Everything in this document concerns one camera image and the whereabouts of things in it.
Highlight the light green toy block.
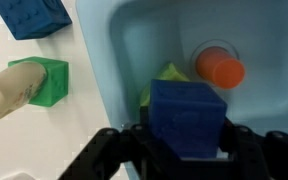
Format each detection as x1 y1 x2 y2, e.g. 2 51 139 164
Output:
139 62 191 108

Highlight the cream toy bottle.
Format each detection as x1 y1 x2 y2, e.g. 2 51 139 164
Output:
0 61 48 123

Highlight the small orange toy cup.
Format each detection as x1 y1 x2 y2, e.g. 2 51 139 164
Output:
194 45 246 90

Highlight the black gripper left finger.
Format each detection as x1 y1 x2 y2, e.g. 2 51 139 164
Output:
57 123 185 180

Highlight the light blue toy sink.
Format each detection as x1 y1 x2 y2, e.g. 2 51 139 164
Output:
75 0 288 180

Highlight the blue foam cube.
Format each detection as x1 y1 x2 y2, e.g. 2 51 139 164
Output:
148 78 228 159

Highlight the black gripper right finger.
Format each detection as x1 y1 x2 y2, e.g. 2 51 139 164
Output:
217 116 288 180

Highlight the green embossed cube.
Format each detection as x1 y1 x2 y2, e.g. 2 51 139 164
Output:
7 56 70 108

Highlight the dark blue embossed cube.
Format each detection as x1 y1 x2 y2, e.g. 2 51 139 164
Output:
0 0 73 41

